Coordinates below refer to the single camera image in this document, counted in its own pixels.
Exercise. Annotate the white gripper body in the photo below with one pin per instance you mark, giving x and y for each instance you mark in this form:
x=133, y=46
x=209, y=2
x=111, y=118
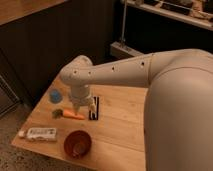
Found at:
x=81, y=95

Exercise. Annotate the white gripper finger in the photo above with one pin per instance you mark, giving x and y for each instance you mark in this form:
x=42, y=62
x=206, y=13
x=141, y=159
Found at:
x=92, y=107
x=76, y=107

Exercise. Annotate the orange pepper with green stem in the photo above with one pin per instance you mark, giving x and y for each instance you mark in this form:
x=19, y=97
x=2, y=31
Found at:
x=67, y=114

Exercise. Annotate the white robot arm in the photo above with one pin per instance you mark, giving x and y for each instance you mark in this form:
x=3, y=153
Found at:
x=178, y=111

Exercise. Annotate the brown ceramic bowl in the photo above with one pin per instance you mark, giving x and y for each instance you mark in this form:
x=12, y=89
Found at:
x=77, y=144

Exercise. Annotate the blue cup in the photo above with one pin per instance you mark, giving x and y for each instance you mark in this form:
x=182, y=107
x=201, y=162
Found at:
x=55, y=96

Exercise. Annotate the white tube with label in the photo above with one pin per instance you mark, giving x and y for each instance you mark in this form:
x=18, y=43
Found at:
x=39, y=134

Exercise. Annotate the metal shelf rack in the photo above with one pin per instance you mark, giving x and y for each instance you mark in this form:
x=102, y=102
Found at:
x=144, y=26

